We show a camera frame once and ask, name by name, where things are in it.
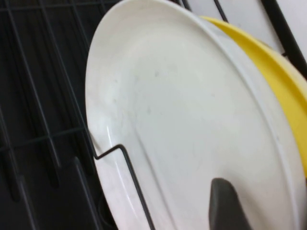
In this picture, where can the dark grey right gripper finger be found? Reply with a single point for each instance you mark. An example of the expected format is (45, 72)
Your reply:
(225, 208)

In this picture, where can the white round plate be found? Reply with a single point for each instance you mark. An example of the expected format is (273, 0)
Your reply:
(180, 107)

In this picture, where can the yellow round plate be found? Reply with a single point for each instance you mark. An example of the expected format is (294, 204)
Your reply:
(275, 76)

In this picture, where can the black ribbed drip tray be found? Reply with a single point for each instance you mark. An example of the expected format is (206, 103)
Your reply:
(60, 203)

